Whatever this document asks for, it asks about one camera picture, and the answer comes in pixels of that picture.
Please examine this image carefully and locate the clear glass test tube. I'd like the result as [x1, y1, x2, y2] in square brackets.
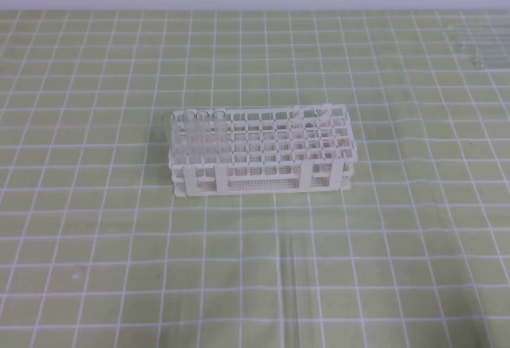
[280, 233, 299, 322]

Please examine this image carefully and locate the clear tube in rack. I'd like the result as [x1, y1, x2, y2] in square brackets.
[182, 111, 200, 164]
[213, 110, 230, 163]
[163, 112, 187, 166]
[197, 110, 214, 163]

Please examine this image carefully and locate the white test tube rack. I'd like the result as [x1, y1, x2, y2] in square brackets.
[168, 104, 358, 197]

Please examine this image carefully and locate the green checkered tablecloth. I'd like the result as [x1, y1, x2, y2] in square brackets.
[1, 10, 509, 347]

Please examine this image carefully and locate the spare glass tubes far right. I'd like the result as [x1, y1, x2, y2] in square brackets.
[447, 22, 509, 70]

